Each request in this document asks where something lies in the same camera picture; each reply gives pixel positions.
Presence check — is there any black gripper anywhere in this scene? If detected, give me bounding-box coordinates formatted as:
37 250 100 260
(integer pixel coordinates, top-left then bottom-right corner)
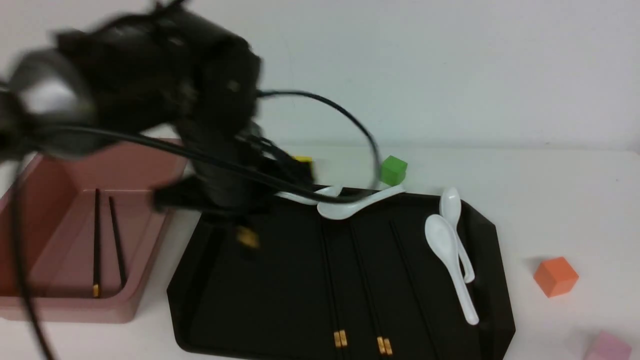
151 120 314 218

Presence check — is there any black chopstick pair gold band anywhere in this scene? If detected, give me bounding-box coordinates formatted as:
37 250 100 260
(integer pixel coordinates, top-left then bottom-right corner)
235 222 261 262

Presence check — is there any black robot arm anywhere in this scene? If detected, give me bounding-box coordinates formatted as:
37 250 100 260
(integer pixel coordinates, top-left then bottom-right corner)
1 2 314 187

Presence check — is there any yellow cube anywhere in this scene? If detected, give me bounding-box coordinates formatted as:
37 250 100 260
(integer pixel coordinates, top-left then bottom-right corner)
292 156 315 183

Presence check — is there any white spoon top left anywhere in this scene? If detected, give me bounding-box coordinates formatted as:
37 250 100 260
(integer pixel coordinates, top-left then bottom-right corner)
275 186 343 207

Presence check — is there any white spoon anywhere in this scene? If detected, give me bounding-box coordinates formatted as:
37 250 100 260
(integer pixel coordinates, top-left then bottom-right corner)
424 214 480 326
275 186 343 207
317 184 406 220
439 187 476 284

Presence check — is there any white spoon top middle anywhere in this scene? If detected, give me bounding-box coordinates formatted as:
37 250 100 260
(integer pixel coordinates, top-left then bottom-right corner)
317 184 406 220

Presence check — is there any black plastic tray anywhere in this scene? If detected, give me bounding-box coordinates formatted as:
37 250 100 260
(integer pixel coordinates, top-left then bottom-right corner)
167 193 516 360

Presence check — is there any green cube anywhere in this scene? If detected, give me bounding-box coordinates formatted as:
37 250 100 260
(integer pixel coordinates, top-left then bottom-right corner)
380 155 409 187

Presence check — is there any plain black chopstick in bin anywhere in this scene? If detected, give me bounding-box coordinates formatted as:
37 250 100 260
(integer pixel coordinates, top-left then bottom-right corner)
109 196 128 290

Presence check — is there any pink plastic bin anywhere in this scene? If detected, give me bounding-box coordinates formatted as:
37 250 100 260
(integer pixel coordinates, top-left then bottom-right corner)
20 143 186 324

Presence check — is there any black chopstick pair middle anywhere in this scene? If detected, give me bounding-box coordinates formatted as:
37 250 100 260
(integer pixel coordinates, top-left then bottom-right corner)
318 219 349 360

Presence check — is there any white spoon right front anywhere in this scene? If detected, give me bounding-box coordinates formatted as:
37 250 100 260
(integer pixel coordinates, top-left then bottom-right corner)
424 214 480 326

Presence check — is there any white spoon right rear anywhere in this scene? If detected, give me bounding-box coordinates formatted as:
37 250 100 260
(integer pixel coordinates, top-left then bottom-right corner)
439 187 476 284

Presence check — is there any black chopstick pair right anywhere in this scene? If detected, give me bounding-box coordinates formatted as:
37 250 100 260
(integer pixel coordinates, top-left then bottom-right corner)
348 221 393 360

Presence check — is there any plain black chopstick on tray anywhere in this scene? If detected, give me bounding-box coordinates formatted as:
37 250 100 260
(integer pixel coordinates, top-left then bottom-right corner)
389 219 441 360

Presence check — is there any orange cube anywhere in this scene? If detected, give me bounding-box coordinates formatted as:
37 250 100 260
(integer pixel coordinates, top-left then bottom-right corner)
534 256 579 298

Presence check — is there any pink cube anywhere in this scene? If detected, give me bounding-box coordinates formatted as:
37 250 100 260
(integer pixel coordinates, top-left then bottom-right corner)
583 331 633 360

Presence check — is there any black cable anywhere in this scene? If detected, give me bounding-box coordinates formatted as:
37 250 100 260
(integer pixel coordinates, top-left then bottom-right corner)
10 89 382 360

